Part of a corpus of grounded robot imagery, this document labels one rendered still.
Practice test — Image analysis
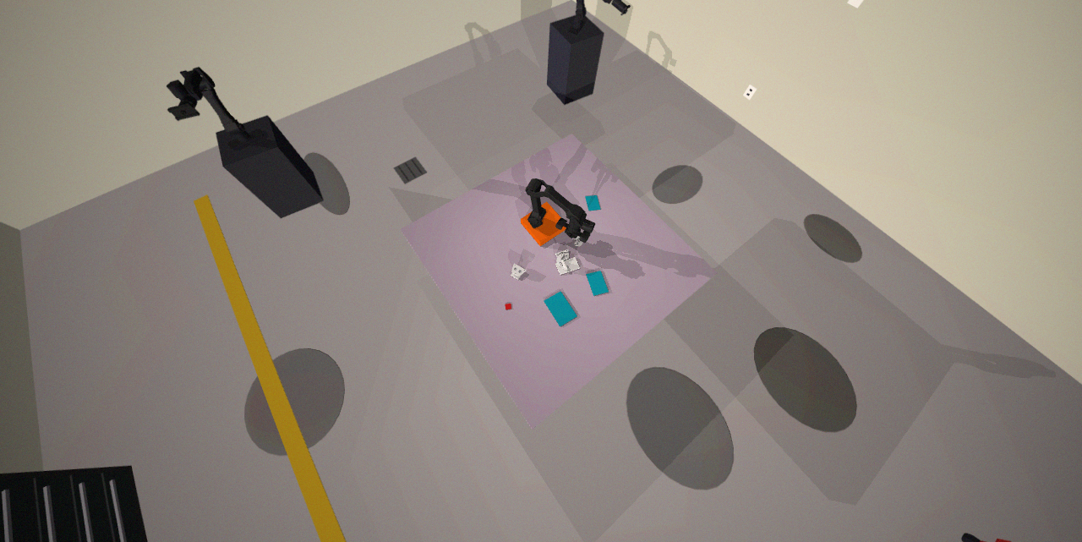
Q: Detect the cyan flat bar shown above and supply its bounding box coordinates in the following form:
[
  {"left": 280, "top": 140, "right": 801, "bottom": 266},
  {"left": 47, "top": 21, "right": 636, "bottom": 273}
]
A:
[
  {"left": 544, "top": 292, "right": 577, "bottom": 326},
  {"left": 586, "top": 270, "right": 609, "bottom": 296}
]

